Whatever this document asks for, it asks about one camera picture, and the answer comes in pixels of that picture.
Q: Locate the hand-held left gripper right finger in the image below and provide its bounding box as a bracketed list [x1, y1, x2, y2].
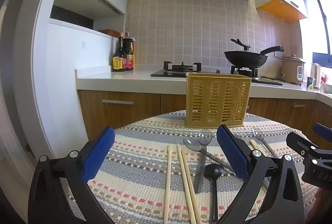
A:
[216, 124, 304, 224]

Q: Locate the wooden kitchen base cabinet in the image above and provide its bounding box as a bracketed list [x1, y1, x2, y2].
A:
[78, 89, 332, 141]

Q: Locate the yellow plastic utensil basket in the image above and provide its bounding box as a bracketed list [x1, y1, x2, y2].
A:
[185, 73, 252, 129]

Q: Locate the white electric kettle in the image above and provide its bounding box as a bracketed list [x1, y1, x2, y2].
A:
[311, 63, 321, 89]

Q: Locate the striped woven table mat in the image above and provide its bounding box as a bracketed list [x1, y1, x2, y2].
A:
[67, 110, 322, 224]

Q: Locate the beige rice cooker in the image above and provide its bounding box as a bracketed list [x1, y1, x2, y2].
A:
[281, 55, 306, 85]

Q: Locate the black plastic spoon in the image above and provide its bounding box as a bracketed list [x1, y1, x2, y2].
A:
[204, 163, 225, 223]

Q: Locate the small yellow label sauce bottle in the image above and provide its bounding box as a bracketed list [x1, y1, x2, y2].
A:
[112, 32, 127, 72]

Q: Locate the clear plastic spoon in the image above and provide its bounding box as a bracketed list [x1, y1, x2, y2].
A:
[251, 128, 278, 159]
[183, 137, 235, 172]
[194, 130, 214, 194]

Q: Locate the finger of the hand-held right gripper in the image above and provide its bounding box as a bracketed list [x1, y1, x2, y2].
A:
[312, 123, 332, 143]
[286, 132, 319, 166]

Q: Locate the white kitchen countertop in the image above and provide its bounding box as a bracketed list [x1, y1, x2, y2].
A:
[75, 65, 332, 102]

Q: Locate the black power cable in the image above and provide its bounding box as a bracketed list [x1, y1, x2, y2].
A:
[261, 75, 283, 82]

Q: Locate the window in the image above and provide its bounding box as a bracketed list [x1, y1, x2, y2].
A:
[298, 0, 332, 69]

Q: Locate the large red label sauce bottle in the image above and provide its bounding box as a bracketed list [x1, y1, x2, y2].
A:
[122, 32, 135, 71]

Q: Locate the black wok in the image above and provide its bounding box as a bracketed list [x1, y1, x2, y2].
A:
[224, 46, 285, 69]

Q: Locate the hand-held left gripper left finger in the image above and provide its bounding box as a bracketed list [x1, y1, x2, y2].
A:
[28, 126, 115, 224]

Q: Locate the black gas stove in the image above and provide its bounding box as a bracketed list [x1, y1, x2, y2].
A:
[150, 61, 284, 86]

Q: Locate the black utensil handle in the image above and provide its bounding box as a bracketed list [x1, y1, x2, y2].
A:
[231, 38, 251, 51]

